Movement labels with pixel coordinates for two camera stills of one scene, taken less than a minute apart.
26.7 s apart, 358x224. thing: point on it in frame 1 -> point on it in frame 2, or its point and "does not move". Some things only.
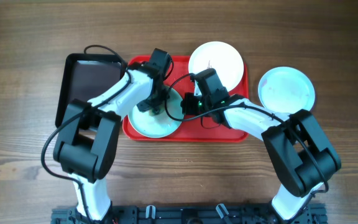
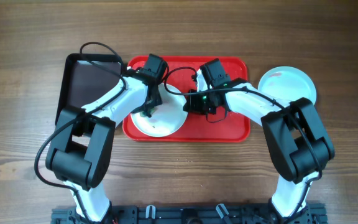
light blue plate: x=286 y=90 does not move
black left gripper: x=145 y=105 does not move
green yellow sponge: x=161 y=109 -> x=144 y=114
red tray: x=191 y=129 does not move
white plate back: x=223 y=58 -> x=169 y=117
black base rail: x=311 y=214 does not move
